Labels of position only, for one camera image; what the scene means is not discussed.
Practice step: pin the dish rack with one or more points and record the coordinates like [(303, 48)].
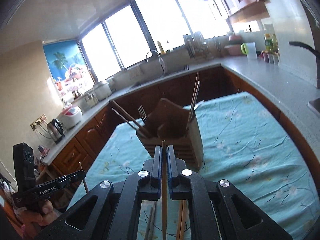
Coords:
[(196, 45)]

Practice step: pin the metal fork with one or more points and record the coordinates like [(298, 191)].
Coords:
[(143, 114)]

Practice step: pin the green drink bottle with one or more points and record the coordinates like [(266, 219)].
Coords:
[(268, 42)]

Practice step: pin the brown lower cabinets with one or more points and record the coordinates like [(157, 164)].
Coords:
[(215, 82)]

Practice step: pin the kitchen faucet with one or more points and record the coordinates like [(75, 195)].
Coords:
[(159, 59)]

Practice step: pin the metal electric kettle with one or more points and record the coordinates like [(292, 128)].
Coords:
[(55, 130)]

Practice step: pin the teal floral tablecloth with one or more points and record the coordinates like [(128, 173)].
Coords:
[(243, 143)]

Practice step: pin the chopstick in holder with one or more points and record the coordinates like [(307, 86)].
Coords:
[(196, 81), (124, 119), (196, 99), (141, 128)]

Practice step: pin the wooden utensil holder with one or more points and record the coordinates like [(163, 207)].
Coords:
[(170, 122)]

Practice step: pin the wall power socket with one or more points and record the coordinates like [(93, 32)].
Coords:
[(38, 121)]

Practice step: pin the tropical beach poster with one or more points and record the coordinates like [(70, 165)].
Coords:
[(68, 69)]

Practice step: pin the steel pot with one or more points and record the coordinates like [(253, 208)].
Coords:
[(102, 90)]

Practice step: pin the wooden chopstick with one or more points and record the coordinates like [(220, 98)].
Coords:
[(84, 181), (181, 220), (164, 190)]

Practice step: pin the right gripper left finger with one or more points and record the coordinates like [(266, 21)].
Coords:
[(110, 210)]

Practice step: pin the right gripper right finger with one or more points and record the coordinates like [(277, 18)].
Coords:
[(218, 210)]

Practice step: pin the left hand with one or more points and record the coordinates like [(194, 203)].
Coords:
[(33, 221)]

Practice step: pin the pink bowl stack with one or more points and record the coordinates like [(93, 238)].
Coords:
[(233, 47)]

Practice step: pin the white rice cooker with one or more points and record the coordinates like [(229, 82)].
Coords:
[(70, 117)]

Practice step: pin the black pan handle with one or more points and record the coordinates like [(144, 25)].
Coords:
[(305, 46)]

